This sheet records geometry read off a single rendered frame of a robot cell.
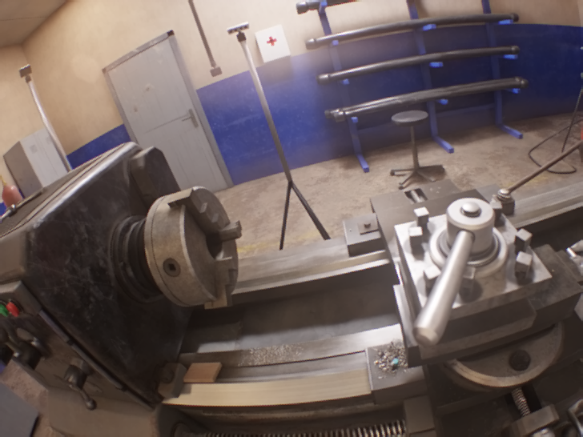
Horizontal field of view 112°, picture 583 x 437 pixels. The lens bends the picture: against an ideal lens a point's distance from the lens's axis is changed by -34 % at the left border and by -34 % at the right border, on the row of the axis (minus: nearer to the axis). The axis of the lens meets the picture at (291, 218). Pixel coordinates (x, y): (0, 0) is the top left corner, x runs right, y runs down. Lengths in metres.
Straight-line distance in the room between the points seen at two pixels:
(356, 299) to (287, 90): 2.93
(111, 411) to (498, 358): 0.87
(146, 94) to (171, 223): 3.46
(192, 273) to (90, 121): 4.17
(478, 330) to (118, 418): 0.81
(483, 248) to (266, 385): 0.49
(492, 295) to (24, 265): 0.66
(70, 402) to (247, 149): 3.33
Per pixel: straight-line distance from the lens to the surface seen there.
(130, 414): 0.84
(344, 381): 0.62
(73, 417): 1.05
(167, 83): 3.81
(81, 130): 4.76
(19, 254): 0.57
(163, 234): 0.56
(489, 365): 0.52
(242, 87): 3.58
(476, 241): 0.36
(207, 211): 0.57
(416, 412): 0.63
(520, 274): 0.37
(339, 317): 0.87
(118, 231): 0.69
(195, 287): 0.56
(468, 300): 0.34
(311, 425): 0.86
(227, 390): 0.70
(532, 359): 0.54
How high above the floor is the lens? 1.40
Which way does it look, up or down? 30 degrees down
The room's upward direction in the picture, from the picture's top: 20 degrees counter-clockwise
